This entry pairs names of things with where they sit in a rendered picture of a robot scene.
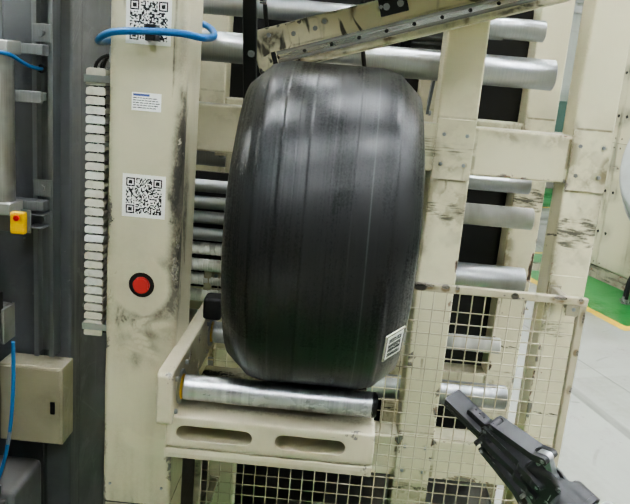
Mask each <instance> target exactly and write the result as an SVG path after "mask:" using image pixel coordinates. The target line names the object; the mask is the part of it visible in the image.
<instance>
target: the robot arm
mask: <svg viewBox="0 0 630 504"><path fill-rule="evenodd" d="M619 184H620V192H621V196H622V201H623V205H624V209H625V212H626V214H627V217H628V219H629V220H630V139H629V141H628V144H627V146H626V148H625V151H624V154H623V157H622V161H621V166H620V175H619ZM444 406H445V407H446V408H447V409H448V410H449V411H450V412H451V413H452V414H453V415H454V416H455V417H456V418H457V419H458V420H460V421H461V422H462V423H463V424H464V425H465V426H466V427H467V428H468V429H469V430H470V431H471V432H472V433H473V434H474V435H475V436H476V437H477V439H476V440H475V441H474V444H475V446H477V445H479V444H480V445H481V447H479V448H478V450H479V452H480V454H481V455H482V456H483V457H484V459H485V460H486V461H487V462H488V464H489V465H490V466H491V467H492V469H493V470H494V471H495V472H496V473H497V475H498V476H499V477H500V478H501V480H502V481H503V482H504V483H505V485H506V486H507V487H508V488H509V490H510V491H511V492H512V494H513V495H514V497H515V499H516V501H517V503H518V504H598V503H599V501H600V499H599V498H598V497H597V496H596V495H595V494H594V493H593V492H592V491H590V490H589V489H588V488H587V487H586V486H585V485H584V484H583V483H582V482H581V481H578V480H576V481H573V482H572V481H569V480H568V479H567V478H566V477H565V475H564V474H563V472H562V471H561V470H560V469H559V468H558V467H556V465H555V461H554V458H555V457H557V456H558V452H557V451H556V450H555V449H554V448H551V447H549V446H546V445H543V444H542V443H540V442H539V441H537V440H536V439H534V438H533V437H532V436H530V435H529V434H527V433H526V432H524V431H523V430H522V429H520V428H519V427H517V426H516V425H514V424H513V423H511V422H510V421H509V420H507V419H506V418H504V417H503V416H501V415H500V416H498V417H496V418H495V419H493V420H492V419H490V418H489V417H488V416H487V415H486V414H485V413H484V412H483V411H482V410H481V409H480V408H479V407H478V406H477V405H475V404H474V403H473V402H472V401H471V400H470V399H469V398H468V397H467V396H466V395H465V394H464V393H463V392H462V391H461V390H457V391H456V392H454V393H453V394H451V395H450V396H448V397H447V398H446V399H445V402H444ZM488 452H489V453H488Z"/></svg>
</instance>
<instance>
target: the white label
mask: <svg viewBox="0 0 630 504"><path fill-rule="evenodd" d="M405 328H406V326H403V327H401V328H400V329H398V330H396V331H395V332H393V333H391V334H390V335H388V336H386V339H385V345H384V350H383V356H382V362H384V361H385V360H387V359H388V358H390V357H392V356H393V355H395V354H397V353H398V352H400V351H401V347H402V342H403V338H404V333H405Z"/></svg>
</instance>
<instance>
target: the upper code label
mask: <svg viewBox="0 0 630 504"><path fill-rule="evenodd" d="M145 24H156V25H159V26H160V28H170V29H171V24H172V0H126V27H145ZM125 43H134V44H145V45H157V46H168V47H171V36H160V40H159V41H148V40H145V35H126V41H125Z"/></svg>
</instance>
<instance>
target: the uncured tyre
mask: <svg viewBox="0 0 630 504"><path fill-rule="evenodd" d="M424 186H425V135H424V113H423V104H422V99H421V97H420V96H419V94H418V93H417V92H416V91H415V90H414V89H413V88H412V86H411V85H410V84H409V83H408V82H407V81H406V79H405V78H404V77H403V76H402V75H401V74H398V73H395V72H393V71H390V70H388V69H385V68H375V67H364V66H352V65H341V64H329V63H317V62H306V61H294V60H291V61H286V62H281V63H276V64H274V65H272V66H271V67H270V68H269V69H267V70H266V71H265V72H264V73H262V74H261V75H260V76H259V77H258V78H256V79H255V80H254V81H253V82H251V84H250V85H249V87H248V89H247V92H246V94H245V97H244V101H243V104H242V108H241V112H240V116H239V121H238V125H237V130H236V136H235V141H234V146H233V152H232V157H231V163H230V169H229V176H228V183H227V191H226V200H225V210H224V221H223V235H222V253H221V313H222V329H223V338H224V344H225V348H226V351H227V353H228V354H229V355H230V356H231V357H232V358H233V360H234V361H235V362H236V363H237V364H238V365H239V366H240V368H241V369H242V370H243V371H244V372H245V373H246V374H247V375H249V376H251V377H254V378H256V379H259V380H262V381H269V382H279V383H289V384H299V385H310V386H320V387H330V388H340V389H350V390H357V389H363V388H368V387H372V386H373V385H375V384H376V383H377V382H378V381H380V380H381V379H382V378H384V377H385V376H386V375H387V374H389V373H390V372H391V371H393V370H394V369H395V367H396V365H397V362H398V359H399V356H400V353H401V351H400V352H398V353H397V354H395V355H393V356H392V357H390V358H388V359H387V360H385V361H384V362H382V356H383V350H384V345H385V339H386V336H388V335H390V334H391V333H393V332H395V331H396V330H398V329H400V328H401V327H403V326H406V328H407V324H408V319H409V315H410V310H411V305H412V299H413V293H414V287H415V280H416V273H417V265H418V257H419V248H420V239H421V229H422V217H423V203H424ZM406 328H405V332H406Z"/></svg>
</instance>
